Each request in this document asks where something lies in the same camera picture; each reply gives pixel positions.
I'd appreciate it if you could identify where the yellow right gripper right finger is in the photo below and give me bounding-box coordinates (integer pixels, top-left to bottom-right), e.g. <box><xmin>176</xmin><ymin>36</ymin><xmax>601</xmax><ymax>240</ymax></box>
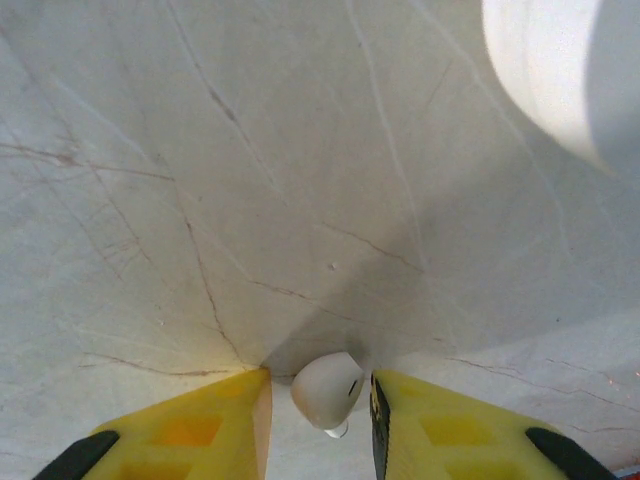
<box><xmin>369</xmin><ymin>368</ymin><xmax>621</xmax><ymax>480</ymax></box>

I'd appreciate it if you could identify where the white round dish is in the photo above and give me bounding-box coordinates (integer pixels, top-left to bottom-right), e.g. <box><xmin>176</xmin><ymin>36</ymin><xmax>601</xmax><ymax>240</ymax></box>
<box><xmin>481</xmin><ymin>0</ymin><xmax>640</xmax><ymax>174</ymax></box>

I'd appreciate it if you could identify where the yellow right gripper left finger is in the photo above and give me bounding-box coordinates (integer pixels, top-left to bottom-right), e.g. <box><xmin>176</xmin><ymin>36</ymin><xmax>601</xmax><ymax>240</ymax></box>
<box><xmin>32</xmin><ymin>367</ymin><xmax>274</xmax><ymax>480</ymax></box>

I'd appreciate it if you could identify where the white wireless earbud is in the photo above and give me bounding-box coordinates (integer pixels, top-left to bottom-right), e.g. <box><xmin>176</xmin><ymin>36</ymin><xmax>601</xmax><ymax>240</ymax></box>
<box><xmin>291</xmin><ymin>351</ymin><xmax>365</xmax><ymax>440</ymax></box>

